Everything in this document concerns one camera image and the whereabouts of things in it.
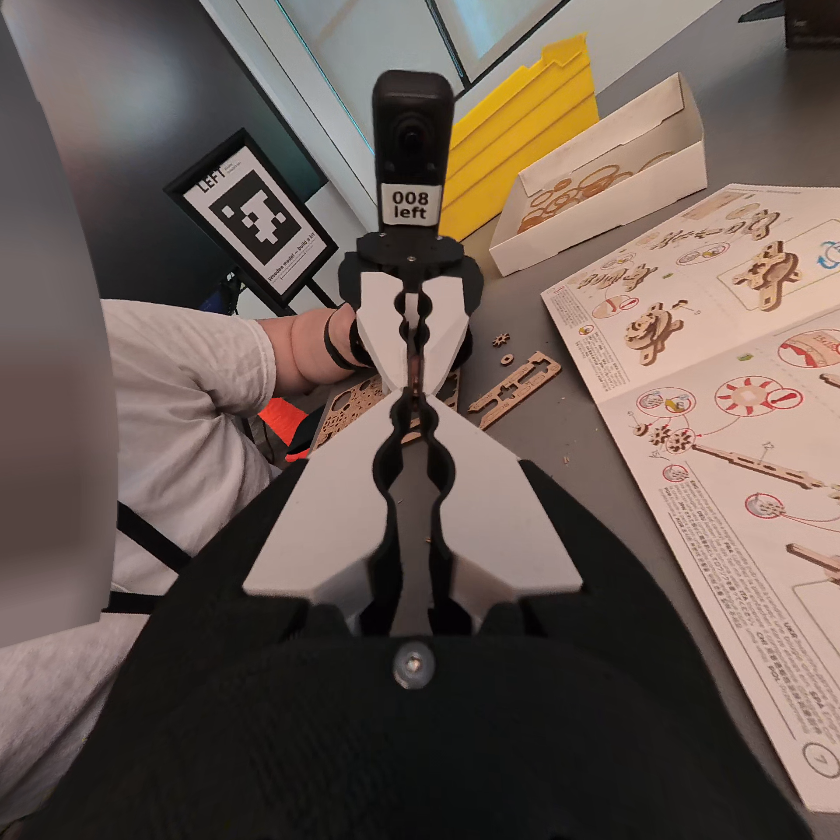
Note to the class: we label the person's left hand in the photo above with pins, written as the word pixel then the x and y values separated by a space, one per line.
pixel 302 348

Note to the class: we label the yellow plastic bin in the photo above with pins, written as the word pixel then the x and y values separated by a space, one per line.
pixel 518 124

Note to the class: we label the black framed marker sign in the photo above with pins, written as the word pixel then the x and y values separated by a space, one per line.
pixel 256 216

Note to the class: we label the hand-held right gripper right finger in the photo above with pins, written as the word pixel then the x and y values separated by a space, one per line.
pixel 512 525

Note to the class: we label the orange and black object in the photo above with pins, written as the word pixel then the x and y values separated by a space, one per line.
pixel 282 420

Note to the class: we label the white cardboard box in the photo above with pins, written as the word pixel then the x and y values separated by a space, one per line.
pixel 590 223

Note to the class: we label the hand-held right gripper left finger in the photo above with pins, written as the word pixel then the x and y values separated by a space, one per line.
pixel 315 525

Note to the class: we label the model instruction booklet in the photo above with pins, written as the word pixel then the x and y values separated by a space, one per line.
pixel 722 459

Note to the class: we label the person's white shirt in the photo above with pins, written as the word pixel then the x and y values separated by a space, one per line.
pixel 65 689

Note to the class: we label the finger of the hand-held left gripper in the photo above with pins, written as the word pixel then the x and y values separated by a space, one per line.
pixel 379 321
pixel 446 321

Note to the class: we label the dark brown box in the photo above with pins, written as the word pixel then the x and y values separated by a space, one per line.
pixel 814 23

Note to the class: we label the long slotted wooden part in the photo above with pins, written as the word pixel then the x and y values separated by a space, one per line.
pixel 544 372

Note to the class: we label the small notched wooden model part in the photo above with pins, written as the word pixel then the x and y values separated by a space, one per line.
pixel 413 369

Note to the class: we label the pile of wooden rings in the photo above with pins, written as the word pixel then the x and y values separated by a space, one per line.
pixel 571 190

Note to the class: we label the laser-cut plywood parts sheet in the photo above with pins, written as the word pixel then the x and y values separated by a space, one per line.
pixel 348 407

